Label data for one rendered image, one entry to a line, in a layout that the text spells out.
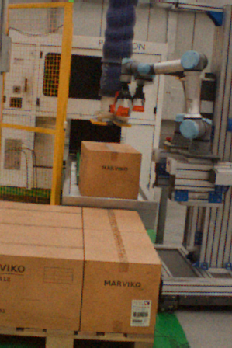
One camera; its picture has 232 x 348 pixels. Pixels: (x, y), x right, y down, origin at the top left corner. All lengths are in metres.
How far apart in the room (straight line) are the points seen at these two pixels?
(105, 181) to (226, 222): 0.93
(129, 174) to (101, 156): 0.25
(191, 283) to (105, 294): 0.87
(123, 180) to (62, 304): 1.44
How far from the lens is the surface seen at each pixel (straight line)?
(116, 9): 4.19
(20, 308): 2.89
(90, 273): 2.80
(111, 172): 4.00
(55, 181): 4.71
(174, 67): 3.59
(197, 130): 3.34
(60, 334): 2.94
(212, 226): 3.81
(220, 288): 3.63
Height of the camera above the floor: 1.42
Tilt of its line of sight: 10 degrees down
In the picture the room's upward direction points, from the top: 5 degrees clockwise
